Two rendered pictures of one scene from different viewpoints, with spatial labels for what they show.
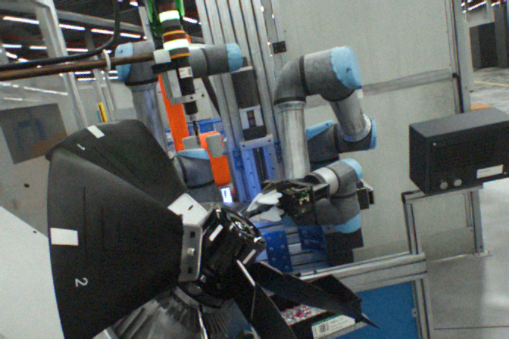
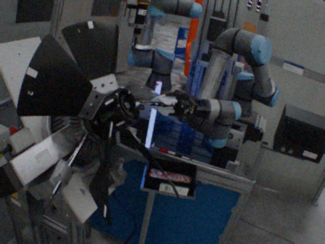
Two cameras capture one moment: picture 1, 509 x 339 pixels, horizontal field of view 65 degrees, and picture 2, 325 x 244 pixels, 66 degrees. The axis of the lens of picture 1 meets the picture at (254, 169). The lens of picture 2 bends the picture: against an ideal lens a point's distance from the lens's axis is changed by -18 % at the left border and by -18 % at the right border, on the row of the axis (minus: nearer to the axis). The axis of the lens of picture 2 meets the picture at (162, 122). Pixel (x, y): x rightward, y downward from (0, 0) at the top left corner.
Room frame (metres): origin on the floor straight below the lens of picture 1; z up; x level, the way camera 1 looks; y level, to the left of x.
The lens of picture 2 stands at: (-0.11, -0.28, 1.55)
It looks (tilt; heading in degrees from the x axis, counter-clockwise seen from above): 23 degrees down; 15
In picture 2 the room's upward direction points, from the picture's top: 11 degrees clockwise
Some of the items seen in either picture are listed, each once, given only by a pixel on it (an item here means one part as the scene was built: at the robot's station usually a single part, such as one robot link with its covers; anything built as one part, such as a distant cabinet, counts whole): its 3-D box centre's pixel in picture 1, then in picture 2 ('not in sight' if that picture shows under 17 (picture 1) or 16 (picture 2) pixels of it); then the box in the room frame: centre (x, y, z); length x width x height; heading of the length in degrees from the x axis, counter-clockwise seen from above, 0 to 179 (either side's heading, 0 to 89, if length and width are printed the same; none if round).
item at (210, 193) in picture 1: (202, 193); (159, 78); (1.54, 0.22, 1.09); 0.15 x 0.15 x 0.10
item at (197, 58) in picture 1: (181, 66); (162, 4); (1.06, 0.13, 1.54); 0.11 x 0.08 x 0.11; 115
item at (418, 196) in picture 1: (441, 191); (283, 152); (1.13, -0.54, 1.04); 0.24 x 0.03 x 0.03; 90
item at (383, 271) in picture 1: (282, 292); (166, 160); (1.14, -0.01, 0.82); 0.90 x 0.04 x 0.08; 90
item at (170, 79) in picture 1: (178, 76); (138, 12); (0.77, 0.10, 1.50); 0.09 x 0.07 x 0.10; 125
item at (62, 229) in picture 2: not in sight; (56, 227); (0.64, 0.32, 0.56); 0.19 x 0.04 x 0.04; 90
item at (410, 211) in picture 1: (411, 223); (258, 161); (1.13, -0.44, 0.96); 0.03 x 0.03 x 0.20; 0
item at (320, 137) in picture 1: (323, 139); (247, 84); (1.51, -0.28, 1.20); 0.13 x 0.12 x 0.14; 67
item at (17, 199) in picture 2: not in sight; (22, 199); (0.55, 0.43, 0.73); 0.15 x 0.09 x 0.22; 90
